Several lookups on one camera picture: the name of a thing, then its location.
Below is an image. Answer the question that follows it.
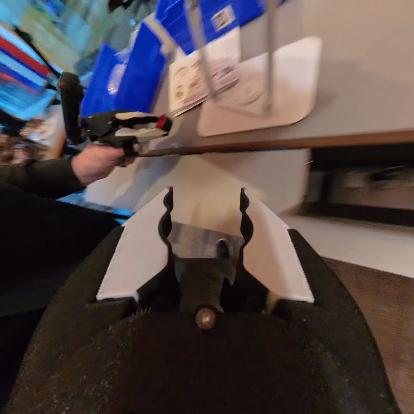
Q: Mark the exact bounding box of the black rod with knob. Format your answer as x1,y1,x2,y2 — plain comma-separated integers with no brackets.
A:
58,72,85,145

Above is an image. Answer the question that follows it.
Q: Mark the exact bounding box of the person's left hand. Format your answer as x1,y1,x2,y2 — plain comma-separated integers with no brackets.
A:
71,143,141,186

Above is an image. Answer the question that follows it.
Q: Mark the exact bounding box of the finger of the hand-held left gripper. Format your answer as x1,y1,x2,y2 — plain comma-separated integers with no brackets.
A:
115,127,167,143
114,111,162,127

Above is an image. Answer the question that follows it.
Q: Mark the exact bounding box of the illustrated instruction sheet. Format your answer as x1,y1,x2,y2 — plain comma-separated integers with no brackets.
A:
168,27,241,117

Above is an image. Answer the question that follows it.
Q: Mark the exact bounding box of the person's left forearm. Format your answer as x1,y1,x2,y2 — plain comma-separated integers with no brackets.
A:
0,157,85,199

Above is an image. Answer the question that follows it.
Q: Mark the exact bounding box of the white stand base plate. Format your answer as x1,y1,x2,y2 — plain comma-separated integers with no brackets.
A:
184,0,323,138

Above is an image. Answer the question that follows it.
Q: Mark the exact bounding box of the grey desk with black legs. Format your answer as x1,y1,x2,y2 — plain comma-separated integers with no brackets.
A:
136,0,414,227

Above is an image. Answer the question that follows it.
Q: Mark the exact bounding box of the blue bin with white label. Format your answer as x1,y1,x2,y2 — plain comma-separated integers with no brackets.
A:
155,0,288,55

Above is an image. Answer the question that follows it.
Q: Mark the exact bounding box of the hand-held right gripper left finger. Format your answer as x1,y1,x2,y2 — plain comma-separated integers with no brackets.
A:
96,186,175,303

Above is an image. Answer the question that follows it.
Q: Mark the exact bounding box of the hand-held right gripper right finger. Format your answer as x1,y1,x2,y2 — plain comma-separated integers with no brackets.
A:
239,187,315,314

